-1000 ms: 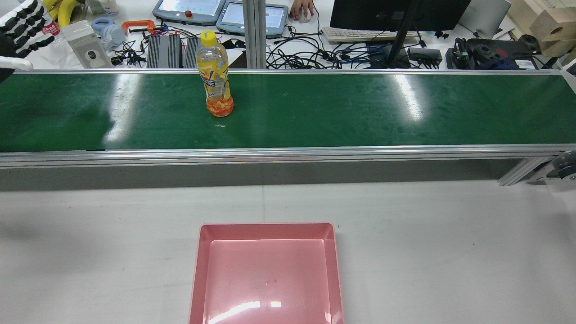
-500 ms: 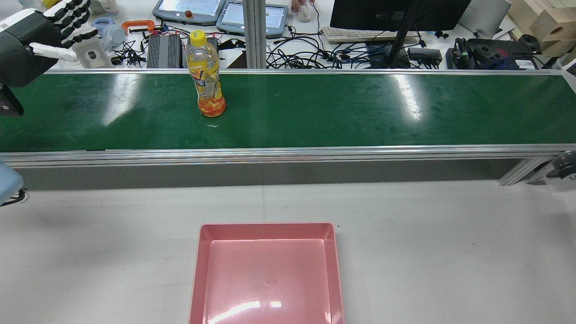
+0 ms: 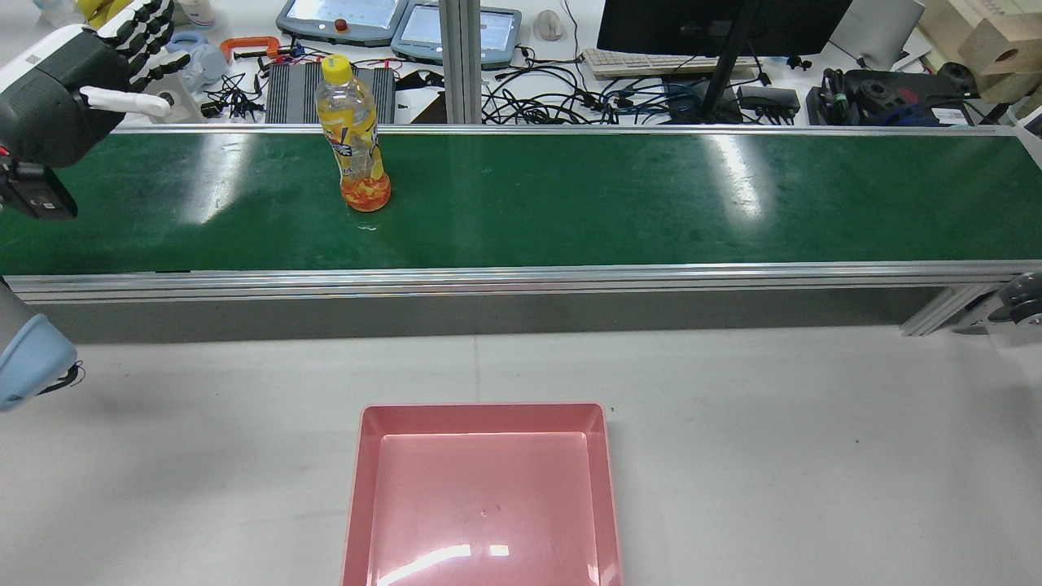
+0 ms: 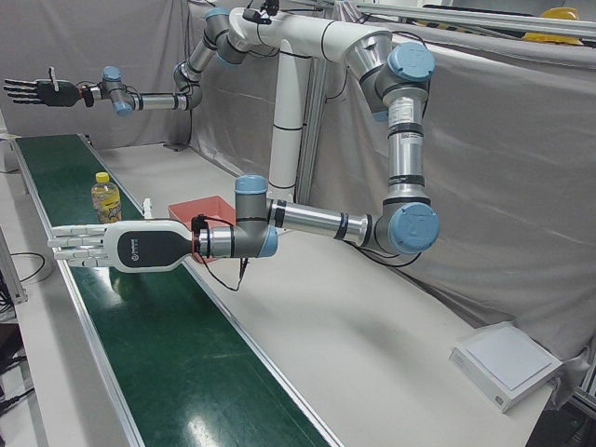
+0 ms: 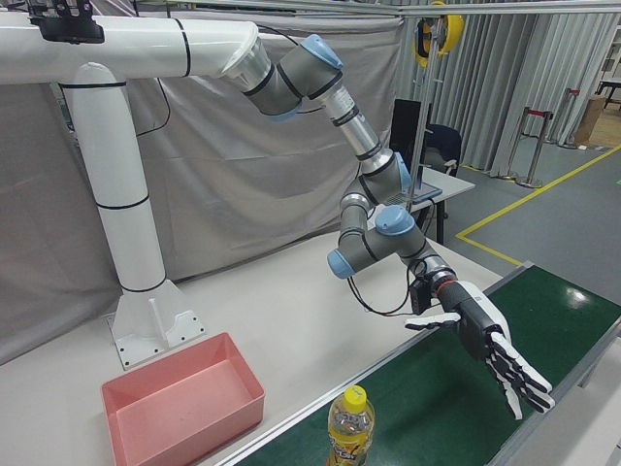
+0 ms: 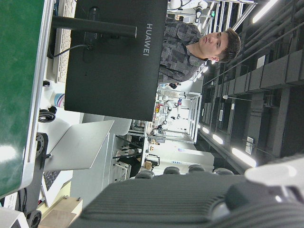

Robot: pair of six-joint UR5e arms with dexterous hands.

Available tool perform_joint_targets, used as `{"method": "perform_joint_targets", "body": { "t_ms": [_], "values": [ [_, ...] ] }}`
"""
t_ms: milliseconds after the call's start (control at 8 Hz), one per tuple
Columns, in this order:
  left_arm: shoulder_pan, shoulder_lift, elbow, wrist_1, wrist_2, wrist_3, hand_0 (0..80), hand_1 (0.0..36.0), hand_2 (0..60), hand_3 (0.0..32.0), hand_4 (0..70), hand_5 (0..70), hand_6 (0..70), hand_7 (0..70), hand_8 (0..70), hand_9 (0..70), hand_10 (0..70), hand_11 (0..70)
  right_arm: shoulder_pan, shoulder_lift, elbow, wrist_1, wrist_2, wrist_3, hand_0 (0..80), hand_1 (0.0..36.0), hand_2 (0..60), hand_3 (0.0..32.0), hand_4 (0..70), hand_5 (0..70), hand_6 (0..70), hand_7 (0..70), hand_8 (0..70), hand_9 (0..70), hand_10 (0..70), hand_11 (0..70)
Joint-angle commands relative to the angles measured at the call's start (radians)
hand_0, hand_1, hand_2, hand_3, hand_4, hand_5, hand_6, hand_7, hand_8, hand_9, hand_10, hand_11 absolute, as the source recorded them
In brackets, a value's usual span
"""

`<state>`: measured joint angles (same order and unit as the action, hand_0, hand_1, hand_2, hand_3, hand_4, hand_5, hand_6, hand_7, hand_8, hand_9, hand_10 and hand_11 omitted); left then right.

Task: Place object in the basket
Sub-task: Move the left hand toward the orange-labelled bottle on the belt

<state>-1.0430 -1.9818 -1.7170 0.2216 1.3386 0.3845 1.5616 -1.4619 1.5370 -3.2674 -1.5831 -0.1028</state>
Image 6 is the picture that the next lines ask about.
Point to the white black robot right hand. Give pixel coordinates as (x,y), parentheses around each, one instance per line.
(166,202)

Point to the silver laptop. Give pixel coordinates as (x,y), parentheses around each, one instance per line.
(78,147)

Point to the grey caster wheel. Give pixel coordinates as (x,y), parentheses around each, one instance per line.
(34,219)

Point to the black Huawei monitor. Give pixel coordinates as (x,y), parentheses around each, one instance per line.
(114,71)

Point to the white paper cup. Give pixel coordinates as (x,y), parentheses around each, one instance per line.
(58,99)

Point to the man in grey patterned shirt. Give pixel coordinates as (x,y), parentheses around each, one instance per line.
(180,47)

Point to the beige keyboard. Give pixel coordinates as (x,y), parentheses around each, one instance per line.
(62,59)

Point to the black round flange mount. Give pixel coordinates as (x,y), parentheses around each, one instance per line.
(42,142)

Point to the green conveyor belt aluminium frame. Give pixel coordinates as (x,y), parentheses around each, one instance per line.
(14,71)

